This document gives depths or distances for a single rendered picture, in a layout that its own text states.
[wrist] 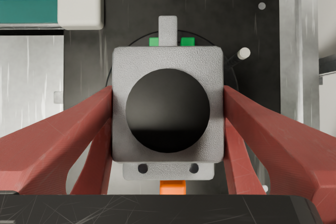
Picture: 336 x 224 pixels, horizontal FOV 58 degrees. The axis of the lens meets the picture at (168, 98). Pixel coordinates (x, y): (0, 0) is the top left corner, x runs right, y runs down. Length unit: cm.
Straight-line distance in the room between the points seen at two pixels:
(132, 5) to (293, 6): 18
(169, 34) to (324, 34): 37
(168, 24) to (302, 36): 24
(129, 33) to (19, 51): 16
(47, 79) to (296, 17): 31
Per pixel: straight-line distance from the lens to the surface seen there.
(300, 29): 39
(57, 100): 36
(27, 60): 43
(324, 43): 51
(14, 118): 44
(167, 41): 16
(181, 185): 24
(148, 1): 35
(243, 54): 24
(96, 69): 34
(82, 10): 34
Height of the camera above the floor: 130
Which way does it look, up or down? 88 degrees down
